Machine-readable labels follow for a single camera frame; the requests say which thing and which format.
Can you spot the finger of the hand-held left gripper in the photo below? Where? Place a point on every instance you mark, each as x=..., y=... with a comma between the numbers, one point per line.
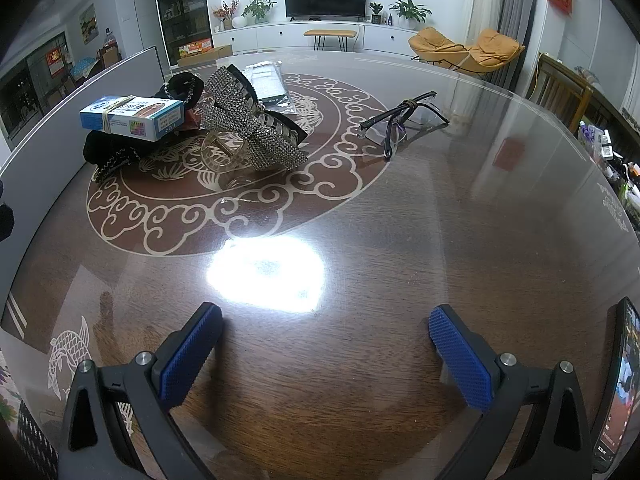
x=5, y=222

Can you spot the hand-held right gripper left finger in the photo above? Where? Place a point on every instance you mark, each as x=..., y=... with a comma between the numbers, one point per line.
x=187, y=355

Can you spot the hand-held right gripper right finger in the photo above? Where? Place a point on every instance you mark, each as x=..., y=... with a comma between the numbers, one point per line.
x=457, y=355

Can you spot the black mesh basket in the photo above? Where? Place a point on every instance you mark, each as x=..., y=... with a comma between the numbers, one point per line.
x=37, y=445

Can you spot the rhinestone bow hair clip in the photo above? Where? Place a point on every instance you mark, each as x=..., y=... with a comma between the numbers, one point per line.
x=250, y=127

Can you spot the grey partition board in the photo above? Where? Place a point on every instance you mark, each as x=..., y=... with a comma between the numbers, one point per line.
x=50, y=125

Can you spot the dark window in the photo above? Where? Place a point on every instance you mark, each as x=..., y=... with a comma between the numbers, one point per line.
x=25, y=90

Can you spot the yellow rubber band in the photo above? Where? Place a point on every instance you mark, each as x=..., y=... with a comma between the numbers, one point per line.
x=106, y=119

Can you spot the smartphone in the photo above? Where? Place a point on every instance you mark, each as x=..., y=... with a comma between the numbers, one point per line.
x=620, y=395

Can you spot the red window sign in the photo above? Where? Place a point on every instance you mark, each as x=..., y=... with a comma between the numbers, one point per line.
x=55, y=62

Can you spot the floral cloth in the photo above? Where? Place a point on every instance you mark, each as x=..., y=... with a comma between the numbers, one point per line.
x=7, y=395

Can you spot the blue cloth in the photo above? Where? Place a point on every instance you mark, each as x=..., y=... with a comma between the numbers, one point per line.
x=84, y=66

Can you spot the blue white cardboard box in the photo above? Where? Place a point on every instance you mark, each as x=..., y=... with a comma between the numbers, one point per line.
x=145, y=116

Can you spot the water bottle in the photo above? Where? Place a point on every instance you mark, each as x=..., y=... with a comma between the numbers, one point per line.
x=111, y=37

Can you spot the clear safety glasses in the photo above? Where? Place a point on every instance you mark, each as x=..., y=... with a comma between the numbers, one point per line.
x=374, y=121

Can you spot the orange printed box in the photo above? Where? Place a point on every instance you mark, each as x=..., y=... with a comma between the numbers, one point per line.
x=195, y=48

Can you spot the cluttered wooden sideboard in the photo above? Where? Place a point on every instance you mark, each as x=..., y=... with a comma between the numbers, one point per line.
x=612, y=145

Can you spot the brown cardboard box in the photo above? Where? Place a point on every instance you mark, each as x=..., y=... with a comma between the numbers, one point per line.
x=215, y=54

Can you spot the clear plastic bag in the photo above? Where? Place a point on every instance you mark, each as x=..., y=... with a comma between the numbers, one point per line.
x=267, y=85

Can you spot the glass display cabinet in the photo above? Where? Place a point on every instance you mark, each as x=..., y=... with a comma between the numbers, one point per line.
x=185, y=5

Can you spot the wooden chair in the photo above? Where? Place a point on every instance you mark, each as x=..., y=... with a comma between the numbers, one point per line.
x=557, y=87

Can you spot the vase with red flowers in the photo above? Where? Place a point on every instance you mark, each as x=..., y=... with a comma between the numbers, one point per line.
x=224, y=12

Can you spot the white round vase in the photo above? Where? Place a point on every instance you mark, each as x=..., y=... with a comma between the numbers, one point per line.
x=239, y=22

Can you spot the orange lounge chair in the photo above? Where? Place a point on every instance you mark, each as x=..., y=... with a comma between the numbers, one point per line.
x=495, y=47
x=435, y=42

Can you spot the white television cabinet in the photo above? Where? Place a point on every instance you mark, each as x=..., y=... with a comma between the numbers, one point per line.
x=270, y=36

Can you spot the green potted plant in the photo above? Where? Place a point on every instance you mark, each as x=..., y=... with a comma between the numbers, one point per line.
x=259, y=9

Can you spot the grey curtain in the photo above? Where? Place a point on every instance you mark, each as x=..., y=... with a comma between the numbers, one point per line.
x=517, y=15

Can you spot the wooden bench with metal legs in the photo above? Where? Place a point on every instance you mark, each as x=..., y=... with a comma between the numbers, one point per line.
x=330, y=32

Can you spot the large leafy potted plant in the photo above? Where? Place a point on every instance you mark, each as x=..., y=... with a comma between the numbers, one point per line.
x=409, y=10

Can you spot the small potted plant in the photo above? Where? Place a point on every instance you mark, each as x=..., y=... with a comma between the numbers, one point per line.
x=376, y=12

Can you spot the white curtain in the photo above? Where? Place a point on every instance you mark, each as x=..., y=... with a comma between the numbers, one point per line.
x=482, y=0

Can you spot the framed wall painting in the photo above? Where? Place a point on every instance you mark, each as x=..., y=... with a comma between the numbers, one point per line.
x=87, y=22

